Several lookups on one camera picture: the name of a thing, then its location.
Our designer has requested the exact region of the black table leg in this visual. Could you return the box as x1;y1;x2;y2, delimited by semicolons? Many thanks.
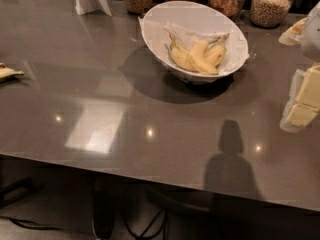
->
92;177;115;240

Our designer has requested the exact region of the white bowl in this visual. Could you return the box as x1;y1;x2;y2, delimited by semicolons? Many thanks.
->
139;1;247;84

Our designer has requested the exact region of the glass jar of chickpeas right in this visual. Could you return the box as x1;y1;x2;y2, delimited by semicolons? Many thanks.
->
250;0;293;28

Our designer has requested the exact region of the banana at left edge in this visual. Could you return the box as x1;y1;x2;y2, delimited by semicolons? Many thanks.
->
0;63;24;82

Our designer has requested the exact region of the black cable under table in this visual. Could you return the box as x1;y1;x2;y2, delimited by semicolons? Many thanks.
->
121;183;169;240

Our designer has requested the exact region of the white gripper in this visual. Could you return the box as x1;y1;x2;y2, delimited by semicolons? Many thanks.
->
278;1;320;133

